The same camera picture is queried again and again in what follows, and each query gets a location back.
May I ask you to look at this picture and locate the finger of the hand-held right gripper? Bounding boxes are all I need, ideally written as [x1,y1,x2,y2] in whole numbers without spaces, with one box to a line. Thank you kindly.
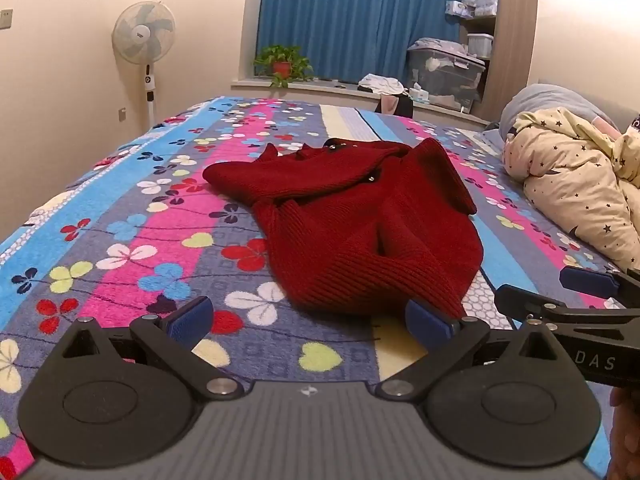
[559,266,640,307]
[493,284,576,326]

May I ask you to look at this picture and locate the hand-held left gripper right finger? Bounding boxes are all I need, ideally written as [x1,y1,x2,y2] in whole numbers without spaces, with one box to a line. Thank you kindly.
[375,300,567,402]

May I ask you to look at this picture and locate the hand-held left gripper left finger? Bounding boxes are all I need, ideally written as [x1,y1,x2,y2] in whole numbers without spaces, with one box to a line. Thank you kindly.
[59,296,246,402]

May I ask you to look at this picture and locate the red knit sweater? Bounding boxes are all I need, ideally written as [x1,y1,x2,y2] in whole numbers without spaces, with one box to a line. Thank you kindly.
[202,137,485,317]

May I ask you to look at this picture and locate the person's right hand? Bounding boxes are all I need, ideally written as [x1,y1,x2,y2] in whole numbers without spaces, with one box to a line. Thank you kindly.
[606,387,640,480]

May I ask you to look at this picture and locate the star print cream duvet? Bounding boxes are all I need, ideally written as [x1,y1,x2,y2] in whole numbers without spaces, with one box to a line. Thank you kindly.
[502,106,640,274]

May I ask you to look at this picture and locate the floral striped blanket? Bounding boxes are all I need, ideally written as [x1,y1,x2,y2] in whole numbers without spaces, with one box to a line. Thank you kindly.
[0,96,623,472]

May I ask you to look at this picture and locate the grey pillow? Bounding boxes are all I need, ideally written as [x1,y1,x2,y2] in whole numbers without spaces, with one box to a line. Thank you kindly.
[499,83,632,142]

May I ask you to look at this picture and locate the dark and pink clothing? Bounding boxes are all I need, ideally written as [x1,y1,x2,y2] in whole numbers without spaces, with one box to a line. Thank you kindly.
[375,92,416,119]

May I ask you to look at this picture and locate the clear plastic storage bin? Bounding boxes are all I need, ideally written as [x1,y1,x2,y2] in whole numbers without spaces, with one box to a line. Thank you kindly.
[406,37,487,113]

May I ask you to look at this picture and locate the white cloth pile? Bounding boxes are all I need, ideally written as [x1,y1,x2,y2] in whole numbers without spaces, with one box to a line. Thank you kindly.
[359,73,406,96]

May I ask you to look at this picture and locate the wooden shelf unit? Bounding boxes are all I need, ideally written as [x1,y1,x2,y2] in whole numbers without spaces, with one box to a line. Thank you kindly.
[459,0,539,121]

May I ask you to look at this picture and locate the small clear storage box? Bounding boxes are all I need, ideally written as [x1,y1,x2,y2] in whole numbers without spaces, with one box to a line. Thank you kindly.
[467,33,495,59]

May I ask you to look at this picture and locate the potted green plant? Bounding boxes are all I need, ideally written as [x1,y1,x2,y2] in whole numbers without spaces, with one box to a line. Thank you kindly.
[252,45,316,88]

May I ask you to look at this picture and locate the white standing fan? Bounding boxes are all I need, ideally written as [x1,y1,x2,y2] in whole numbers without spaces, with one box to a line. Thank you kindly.
[111,1,177,132]

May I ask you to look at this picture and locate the white boxes on shelf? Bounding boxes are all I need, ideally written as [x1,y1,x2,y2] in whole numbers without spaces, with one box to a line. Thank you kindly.
[446,0,501,19]

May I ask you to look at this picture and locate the blue curtain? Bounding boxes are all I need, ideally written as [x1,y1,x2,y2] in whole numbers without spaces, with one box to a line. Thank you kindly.
[256,0,469,84]

